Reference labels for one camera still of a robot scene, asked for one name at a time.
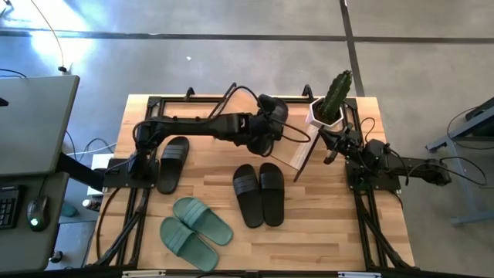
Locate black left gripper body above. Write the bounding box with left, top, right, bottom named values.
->
left=246, top=111, right=285, bottom=158

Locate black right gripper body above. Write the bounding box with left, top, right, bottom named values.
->
left=333, top=123, right=366, bottom=159

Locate green rubber slide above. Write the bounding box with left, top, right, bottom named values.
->
left=159, top=216, right=220, bottom=273
left=171, top=196, right=235, bottom=246

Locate white hexagonal plant pot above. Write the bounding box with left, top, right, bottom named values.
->
left=306, top=96, right=345, bottom=130

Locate green cactus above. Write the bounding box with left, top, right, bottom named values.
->
left=321, top=69, right=354, bottom=120

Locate grey metal table stand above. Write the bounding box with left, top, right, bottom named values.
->
left=425, top=96, right=494, bottom=227

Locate white power box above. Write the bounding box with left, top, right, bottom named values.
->
left=87, top=153, right=115, bottom=197

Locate small brown bottle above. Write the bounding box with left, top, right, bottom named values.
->
left=82, top=198, right=102, bottom=212

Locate teal round object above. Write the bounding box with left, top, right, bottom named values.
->
left=60, top=203, right=80, bottom=218

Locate large grey desk panel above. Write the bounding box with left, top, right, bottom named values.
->
left=0, top=75, right=81, bottom=178

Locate black computer mouse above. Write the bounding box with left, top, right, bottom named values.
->
left=26, top=195, right=51, bottom=233

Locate black keyboard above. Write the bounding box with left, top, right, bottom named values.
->
left=0, top=184, right=22, bottom=231

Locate dark grey desk surface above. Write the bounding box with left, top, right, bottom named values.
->
left=0, top=171, right=71, bottom=272

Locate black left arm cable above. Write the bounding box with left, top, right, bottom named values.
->
left=206, top=83, right=312, bottom=144

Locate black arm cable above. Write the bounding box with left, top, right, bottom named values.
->
left=385, top=146, right=488, bottom=187
left=206, top=83, right=312, bottom=144

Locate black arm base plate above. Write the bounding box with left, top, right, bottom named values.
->
left=103, top=157, right=160, bottom=190
left=345, top=160, right=402, bottom=193

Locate black aluminium rig frame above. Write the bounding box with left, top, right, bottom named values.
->
left=87, top=84, right=417, bottom=272

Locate white strip bracket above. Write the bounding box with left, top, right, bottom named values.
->
left=122, top=270, right=167, bottom=278
left=338, top=271, right=382, bottom=278

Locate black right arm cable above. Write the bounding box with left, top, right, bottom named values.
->
left=385, top=146, right=488, bottom=187

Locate white floor cable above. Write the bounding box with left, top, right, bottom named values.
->
left=66, top=142, right=117, bottom=158

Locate black table-side cable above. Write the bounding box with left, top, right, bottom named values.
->
left=95, top=187, right=121, bottom=260

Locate yellow floor cable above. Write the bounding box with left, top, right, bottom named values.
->
left=29, top=0, right=69, bottom=73

